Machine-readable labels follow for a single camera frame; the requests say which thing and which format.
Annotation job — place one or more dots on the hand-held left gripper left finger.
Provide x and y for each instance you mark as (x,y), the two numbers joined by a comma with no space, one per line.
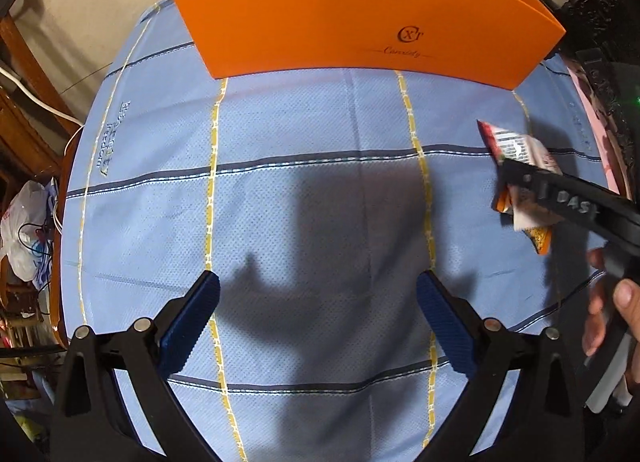
(192,322)

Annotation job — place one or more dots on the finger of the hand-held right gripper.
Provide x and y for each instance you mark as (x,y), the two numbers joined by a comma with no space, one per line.
(520,180)

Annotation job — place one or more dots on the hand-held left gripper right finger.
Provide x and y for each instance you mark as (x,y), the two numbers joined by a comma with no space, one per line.
(445,327)

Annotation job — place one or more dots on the white sachet with red print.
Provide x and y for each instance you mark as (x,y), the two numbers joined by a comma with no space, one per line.
(525,147)

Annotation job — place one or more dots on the orange white snack packet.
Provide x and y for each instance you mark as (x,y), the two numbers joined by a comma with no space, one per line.
(540,238)

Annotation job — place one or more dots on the orange cardboard box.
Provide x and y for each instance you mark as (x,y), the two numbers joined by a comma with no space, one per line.
(325,17)

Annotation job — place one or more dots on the person's right hand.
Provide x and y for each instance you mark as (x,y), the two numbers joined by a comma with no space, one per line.
(629,299)

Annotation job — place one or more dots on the pink printed cloth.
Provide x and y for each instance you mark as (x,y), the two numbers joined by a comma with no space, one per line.
(595,112)

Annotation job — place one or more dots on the blue printed plastic bag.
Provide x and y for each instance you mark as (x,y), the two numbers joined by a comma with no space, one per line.
(45,262)

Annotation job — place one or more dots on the dark carved furniture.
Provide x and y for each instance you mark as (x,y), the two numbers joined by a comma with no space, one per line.
(610,42)

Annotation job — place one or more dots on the white plastic bag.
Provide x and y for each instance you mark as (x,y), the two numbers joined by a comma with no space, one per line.
(22,232)

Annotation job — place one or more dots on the blue checked tablecloth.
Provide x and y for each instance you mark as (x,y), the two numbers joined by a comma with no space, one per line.
(310,132)

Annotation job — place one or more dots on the wooden chair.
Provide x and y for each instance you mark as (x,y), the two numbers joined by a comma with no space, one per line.
(20,142)

